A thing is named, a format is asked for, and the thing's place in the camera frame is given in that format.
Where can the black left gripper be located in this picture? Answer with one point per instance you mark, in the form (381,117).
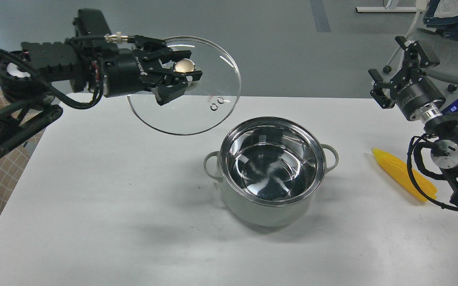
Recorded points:
(140,69)

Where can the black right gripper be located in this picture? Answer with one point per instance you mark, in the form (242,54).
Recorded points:
(409,88)

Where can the glass pot lid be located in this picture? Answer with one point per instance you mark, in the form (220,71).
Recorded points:
(205,103)

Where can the yellow corn cob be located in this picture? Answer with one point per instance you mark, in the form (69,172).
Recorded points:
(398,170)

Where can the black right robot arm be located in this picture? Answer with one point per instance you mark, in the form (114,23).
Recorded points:
(436,152)

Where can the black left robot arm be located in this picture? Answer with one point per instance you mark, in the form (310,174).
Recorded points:
(81,70)

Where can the grey steel cooking pot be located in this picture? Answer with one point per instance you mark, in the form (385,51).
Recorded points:
(268,170)

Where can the grey office chair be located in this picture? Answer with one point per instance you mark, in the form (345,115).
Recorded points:
(445,49)

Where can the blue denim jacket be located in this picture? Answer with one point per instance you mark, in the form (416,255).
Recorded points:
(442,15)

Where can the white metal frame base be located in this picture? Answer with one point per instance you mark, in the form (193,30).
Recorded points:
(391,6)

